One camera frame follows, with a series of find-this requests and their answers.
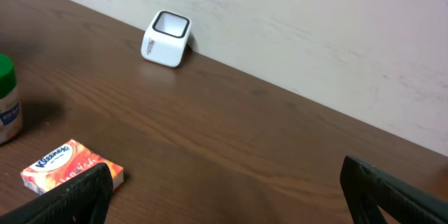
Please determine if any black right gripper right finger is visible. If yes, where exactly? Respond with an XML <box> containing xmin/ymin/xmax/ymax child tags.
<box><xmin>339</xmin><ymin>155</ymin><xmax>447</xmax><ymax>224</ymax></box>

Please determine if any green lid jar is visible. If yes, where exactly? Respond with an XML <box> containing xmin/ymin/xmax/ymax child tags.
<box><xmin>1</xmin><ymin>54</ymin><xmax>23</xmax><ymax>144</ymax></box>

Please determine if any orange Kleenex tissue pack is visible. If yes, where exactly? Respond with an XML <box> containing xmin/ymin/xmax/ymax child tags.
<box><xmin>20</xmin><ymin>139</ymin><xmax>124</xmax><ymax>195</ymax></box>

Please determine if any white barcode scanner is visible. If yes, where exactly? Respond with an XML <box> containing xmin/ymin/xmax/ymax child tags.
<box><xmin>141</xmin><ymin>10</ymin><xmax>192</xmax><ymax>68</ymax></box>

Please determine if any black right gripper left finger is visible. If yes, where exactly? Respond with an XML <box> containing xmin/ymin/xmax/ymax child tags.
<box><xmin>1</xmin><ymin>163</ymin><xmax>113</xmax><ymax>224</ymax></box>

